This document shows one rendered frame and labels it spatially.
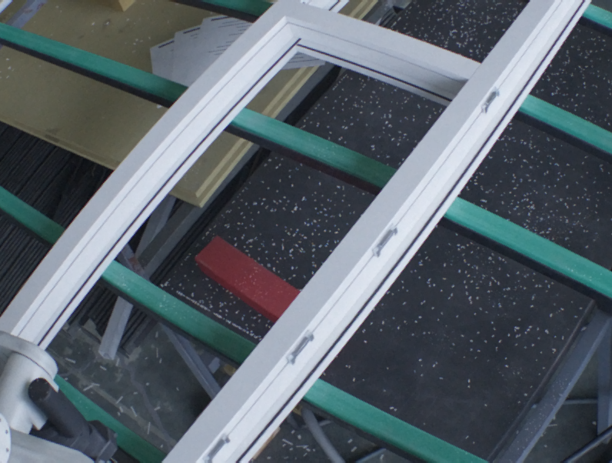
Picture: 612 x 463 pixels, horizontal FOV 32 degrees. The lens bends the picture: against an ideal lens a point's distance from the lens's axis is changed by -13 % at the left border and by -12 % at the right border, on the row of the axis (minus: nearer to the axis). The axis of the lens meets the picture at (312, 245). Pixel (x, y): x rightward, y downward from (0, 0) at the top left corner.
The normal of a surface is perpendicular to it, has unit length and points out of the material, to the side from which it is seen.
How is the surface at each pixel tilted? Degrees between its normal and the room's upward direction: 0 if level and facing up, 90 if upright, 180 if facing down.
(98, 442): 90
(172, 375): 0
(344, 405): 0
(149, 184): 90
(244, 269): 0
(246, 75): 90
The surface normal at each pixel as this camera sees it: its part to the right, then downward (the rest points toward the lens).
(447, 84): -0.59, 0.73
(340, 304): 0.76, 0.37
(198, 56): -0.26, -0.58
